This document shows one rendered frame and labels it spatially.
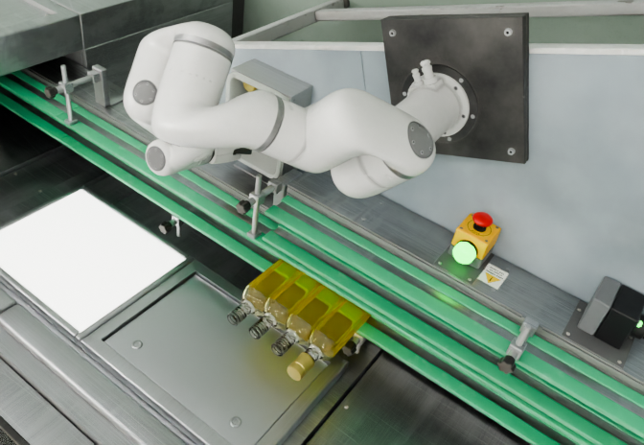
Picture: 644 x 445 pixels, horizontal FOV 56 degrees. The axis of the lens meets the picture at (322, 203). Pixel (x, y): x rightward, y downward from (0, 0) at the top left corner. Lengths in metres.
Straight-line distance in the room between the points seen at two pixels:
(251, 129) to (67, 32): 1.17
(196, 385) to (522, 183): 0.76
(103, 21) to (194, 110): 1.19
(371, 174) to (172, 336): 0.68
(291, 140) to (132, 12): 1.28
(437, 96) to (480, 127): 0.11
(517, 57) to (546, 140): 0.17
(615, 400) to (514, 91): 0.56
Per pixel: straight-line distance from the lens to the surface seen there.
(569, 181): 1.19
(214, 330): 1.42
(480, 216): 1.23
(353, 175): 0.94
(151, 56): 0.96
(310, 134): 0.85
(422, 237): 1.30
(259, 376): 1.35
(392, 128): 0.87
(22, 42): 1.87
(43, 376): 1.42
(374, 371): 1.44
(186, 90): 0.85
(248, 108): 0.82
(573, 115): 1.14
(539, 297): 1.27
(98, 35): 2.00
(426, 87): 1.14
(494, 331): 1.20
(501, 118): 1.15
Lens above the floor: 1.78
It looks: 43 degrees down
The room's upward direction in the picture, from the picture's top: 128 degrees counter-clockwise
